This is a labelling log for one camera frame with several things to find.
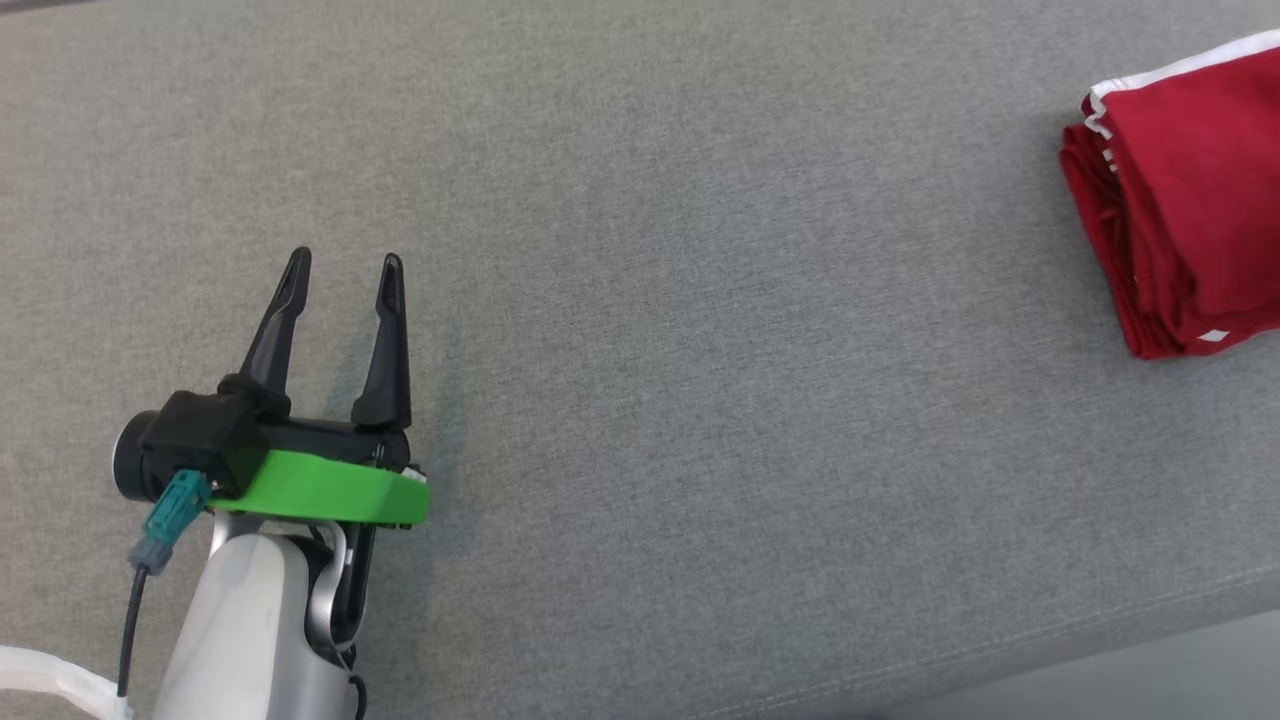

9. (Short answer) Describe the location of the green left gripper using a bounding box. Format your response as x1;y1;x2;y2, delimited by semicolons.
215;247;431;529

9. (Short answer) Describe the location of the red shorts white stripe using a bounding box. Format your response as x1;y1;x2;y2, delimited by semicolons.
1083;30;1280;336

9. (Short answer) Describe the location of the white fabric strip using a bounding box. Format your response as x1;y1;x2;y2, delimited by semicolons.
0;645;134;720

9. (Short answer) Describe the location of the black cable teal plug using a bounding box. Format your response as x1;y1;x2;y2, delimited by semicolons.
118;468;213;699

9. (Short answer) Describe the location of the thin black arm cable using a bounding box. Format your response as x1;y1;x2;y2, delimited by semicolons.
335;645;369;720

